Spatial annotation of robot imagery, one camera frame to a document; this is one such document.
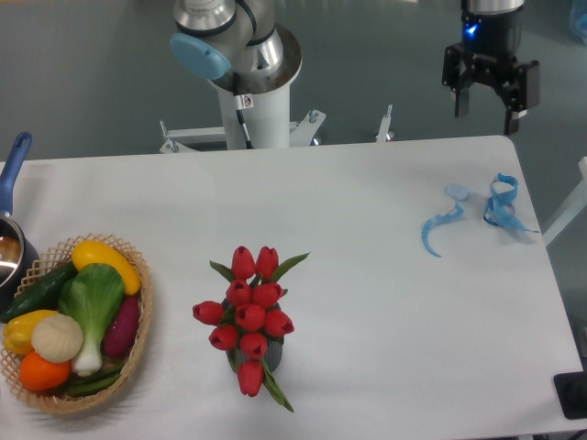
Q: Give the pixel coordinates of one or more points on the green cucumber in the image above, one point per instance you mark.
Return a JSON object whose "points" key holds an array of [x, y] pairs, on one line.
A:
{"points": [[42, 294]]}

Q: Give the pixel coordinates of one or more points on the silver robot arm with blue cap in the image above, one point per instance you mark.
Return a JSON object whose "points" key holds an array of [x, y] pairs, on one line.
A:
{"points": [[239, 47]]}

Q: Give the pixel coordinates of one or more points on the light blue tape roll piece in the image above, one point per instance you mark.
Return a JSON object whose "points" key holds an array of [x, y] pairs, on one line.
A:
{"points": [[457, 192]]}

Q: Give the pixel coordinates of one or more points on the blue tangled tape strip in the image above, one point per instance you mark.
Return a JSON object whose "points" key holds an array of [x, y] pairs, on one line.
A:
{"points": [[499, 209]]}

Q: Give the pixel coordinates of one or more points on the blue handled saucepan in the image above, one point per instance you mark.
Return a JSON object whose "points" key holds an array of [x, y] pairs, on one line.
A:
{"points": [[17, 253]]}

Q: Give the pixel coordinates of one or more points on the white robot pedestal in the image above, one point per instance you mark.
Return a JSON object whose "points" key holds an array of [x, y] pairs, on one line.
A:
{"points": [[255, 110]]}

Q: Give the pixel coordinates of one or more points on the white frame at right edge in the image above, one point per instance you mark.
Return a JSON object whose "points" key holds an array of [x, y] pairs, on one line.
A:
{"points": [[571, 206]]}

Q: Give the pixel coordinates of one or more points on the white metal base frame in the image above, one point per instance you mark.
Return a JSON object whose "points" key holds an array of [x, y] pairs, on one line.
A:
{"points": [[302, 133]]}

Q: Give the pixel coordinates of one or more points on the black device at table edge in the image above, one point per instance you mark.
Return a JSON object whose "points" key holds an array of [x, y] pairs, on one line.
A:
{"points": [[571, 391]]}

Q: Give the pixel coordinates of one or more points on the orange fruit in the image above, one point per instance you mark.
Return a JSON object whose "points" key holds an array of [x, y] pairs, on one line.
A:
{"points": [[38, 374]]}

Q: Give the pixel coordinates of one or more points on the grey ribbed vase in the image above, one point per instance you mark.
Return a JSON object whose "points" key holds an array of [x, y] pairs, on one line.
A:
{"points": [[272, 355]]}

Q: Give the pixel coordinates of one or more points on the white garlic bulb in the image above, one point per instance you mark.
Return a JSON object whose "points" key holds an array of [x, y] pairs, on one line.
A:
{"points": [[57, 338]]}

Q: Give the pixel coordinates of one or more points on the red tulip bouquet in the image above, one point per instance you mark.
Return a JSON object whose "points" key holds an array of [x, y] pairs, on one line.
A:
{"points": [[250, 311]]}

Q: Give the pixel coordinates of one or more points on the green bean pods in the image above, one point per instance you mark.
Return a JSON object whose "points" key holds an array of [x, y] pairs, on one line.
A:
{"points": [[95, 383]]}

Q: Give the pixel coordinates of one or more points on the green bok choy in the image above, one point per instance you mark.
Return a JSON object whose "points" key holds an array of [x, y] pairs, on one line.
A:
{"points": [[92, 298]]}

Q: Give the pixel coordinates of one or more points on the purple sweet potato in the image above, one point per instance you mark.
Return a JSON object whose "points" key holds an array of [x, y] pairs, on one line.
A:
{"points": [[122, 332]]}

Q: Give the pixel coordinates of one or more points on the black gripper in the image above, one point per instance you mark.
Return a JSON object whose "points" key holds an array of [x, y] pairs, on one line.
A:
{"points": [[490, 36]]}

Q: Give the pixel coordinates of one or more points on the yellow bell pepper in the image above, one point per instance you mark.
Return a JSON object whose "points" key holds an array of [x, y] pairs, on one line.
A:
{"points": [[18, 331]]}

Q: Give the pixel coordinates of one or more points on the blue object top right corner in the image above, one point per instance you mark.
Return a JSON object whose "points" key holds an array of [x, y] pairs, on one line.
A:
{"points": [[577, 19]]}

